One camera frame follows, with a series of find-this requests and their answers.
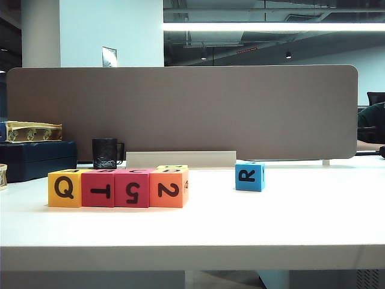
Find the blue foam block R 3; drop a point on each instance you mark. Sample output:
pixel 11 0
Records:
pixel 258 180

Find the black round object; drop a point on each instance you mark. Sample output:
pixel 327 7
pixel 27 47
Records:
pixel 382 152

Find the white table leg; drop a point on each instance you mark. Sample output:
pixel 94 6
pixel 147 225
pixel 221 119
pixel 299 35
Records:
pixel 273 280

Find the pink foam block T B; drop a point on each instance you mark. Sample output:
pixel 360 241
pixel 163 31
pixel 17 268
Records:
pixel 97 180

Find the small cream patterned jar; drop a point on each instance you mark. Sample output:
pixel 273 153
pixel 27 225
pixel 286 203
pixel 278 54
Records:
pixel 2 177

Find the person in dark green shirt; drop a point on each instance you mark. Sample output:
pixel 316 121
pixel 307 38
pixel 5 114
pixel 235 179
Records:
pixel 371 120

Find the dark blue case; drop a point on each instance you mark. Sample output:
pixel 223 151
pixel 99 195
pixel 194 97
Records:
pixel 39 158

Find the brown desk divider panel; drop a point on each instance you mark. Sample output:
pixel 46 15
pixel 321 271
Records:
pixel 210 111

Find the white divider bracket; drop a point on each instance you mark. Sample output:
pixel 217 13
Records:
pixel 326 162

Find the framed wall sign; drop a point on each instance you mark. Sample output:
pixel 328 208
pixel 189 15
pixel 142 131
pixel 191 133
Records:
pixel 109 56

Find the gold decorated box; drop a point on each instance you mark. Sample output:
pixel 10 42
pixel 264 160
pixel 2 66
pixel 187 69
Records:
pixel 33 132

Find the yellow foam block Q T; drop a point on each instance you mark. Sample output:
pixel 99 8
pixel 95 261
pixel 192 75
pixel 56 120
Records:
pixel 64 201

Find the orange foam block 2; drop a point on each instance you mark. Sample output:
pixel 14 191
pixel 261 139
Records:
pixel 168 201

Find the pink foam block 5 4 C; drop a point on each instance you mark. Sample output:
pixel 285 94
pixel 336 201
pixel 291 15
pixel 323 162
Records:
pixel 132 177

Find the green foam block U Q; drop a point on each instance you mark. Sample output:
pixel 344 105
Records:
pixel 168 167

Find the black mug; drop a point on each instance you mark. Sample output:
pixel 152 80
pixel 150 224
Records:
pixel 103 152

